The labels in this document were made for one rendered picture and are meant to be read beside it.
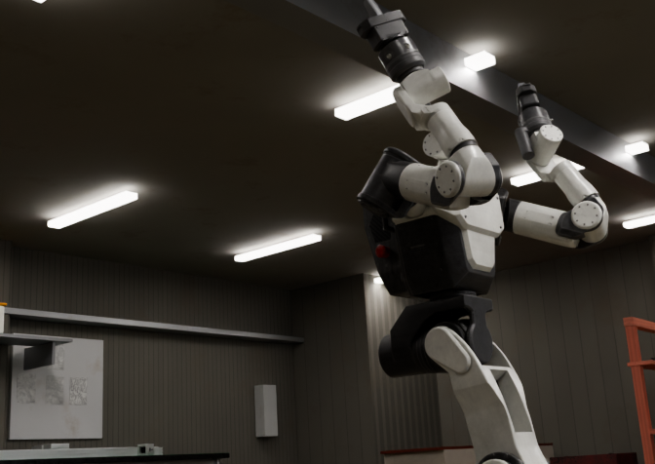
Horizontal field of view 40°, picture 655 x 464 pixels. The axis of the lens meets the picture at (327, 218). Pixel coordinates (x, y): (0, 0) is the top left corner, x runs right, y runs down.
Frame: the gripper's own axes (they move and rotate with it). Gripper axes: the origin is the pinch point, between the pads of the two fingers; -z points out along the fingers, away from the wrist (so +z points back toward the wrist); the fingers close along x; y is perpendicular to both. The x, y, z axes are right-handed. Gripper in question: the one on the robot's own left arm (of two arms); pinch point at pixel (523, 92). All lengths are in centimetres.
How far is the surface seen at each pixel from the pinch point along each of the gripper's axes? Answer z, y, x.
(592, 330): -367, -126, -812
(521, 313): -428, -52, -839
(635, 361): -231, -129, -643
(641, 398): -198, -125, -656
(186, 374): -363, 362, -709
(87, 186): -336, 313, -333
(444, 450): -194, 74, -681
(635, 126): -283, -136, -357
